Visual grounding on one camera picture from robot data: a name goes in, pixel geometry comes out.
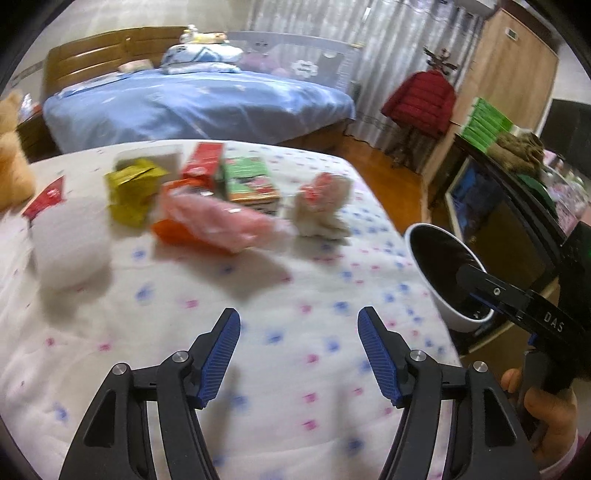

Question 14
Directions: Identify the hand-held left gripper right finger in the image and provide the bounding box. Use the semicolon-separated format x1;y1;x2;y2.
358;306;541;480

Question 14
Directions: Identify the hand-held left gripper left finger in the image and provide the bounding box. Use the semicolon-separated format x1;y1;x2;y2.
59;307;242;480

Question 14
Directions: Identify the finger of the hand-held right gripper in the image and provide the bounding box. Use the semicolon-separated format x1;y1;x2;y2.
468;292;502;320
456;263;534;324

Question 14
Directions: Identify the white waste bin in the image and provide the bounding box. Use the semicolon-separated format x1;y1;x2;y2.
404;223;497;332

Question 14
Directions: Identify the orange snack bag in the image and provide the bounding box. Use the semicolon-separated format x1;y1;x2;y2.
152;179;232;256

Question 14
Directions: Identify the green drink carton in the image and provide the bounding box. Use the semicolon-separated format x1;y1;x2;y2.
221;156;282;208

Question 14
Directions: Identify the yellow packet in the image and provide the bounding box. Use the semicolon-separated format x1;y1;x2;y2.
105;158;169;228

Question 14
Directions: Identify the white foam block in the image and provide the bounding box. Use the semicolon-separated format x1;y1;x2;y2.
32;198;112;289

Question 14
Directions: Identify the red drink carton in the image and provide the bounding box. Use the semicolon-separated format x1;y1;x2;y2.
181;142;226;191

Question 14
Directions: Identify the person's right forearm pink sleeve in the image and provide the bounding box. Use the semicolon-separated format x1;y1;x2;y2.
538;427;588;480

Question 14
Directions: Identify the person's right hand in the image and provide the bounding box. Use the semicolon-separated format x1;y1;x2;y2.
501;368;579;462

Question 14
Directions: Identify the black television screen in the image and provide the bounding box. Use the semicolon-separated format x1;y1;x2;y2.
444;137;566;319

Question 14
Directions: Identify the white floral quilt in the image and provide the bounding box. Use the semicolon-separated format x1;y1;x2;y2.
0;138;462;480

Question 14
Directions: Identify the green cloth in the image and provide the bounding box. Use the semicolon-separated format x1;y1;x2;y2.
516;172;556;209

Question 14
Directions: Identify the pink plastic bag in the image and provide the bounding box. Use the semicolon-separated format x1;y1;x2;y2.
161;193;288;252

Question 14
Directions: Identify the brown cloth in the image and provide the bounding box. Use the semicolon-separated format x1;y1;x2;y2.
487;131;546;175

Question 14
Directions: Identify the dark coat rack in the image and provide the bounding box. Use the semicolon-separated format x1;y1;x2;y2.
390;46;459;171

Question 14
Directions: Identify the stack of green boxes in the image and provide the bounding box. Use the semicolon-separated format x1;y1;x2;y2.
462;97;514;149

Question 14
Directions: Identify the red padded jacket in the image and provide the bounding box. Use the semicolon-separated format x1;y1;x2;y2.
381;71;458;139

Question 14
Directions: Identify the wooden wardrobe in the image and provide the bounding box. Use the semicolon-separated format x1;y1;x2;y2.
452;4;574;139

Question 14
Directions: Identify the red flat packet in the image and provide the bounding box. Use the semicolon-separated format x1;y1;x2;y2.
21;179;66;222

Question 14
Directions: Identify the bed with blue duvet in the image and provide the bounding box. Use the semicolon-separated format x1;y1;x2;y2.
41;68;356;154

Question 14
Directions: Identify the grey striped curtain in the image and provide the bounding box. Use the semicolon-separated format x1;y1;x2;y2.
245;0;472;153

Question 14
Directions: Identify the yellow teddy bear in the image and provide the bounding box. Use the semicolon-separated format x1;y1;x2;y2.
0;90;38;213

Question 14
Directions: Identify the white air conditioner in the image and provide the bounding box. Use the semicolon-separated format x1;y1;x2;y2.
455;0;503;19

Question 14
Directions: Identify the wooden nightstand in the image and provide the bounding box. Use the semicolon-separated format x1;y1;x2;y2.
16;114;62;163

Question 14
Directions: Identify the folded blue white quilt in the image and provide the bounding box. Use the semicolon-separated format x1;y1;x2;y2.
161;42;243;76

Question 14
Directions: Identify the pink pillow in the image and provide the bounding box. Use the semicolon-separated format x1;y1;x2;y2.
117;60;156;75

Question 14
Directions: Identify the yellow plush toy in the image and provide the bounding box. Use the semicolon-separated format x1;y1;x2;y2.
180;28;228;45

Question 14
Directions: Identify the wooden headboard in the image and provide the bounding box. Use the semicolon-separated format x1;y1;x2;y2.
44;27;186;100

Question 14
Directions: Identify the grey bed guard rail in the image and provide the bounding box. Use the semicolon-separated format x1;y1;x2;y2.
226;31;366;89

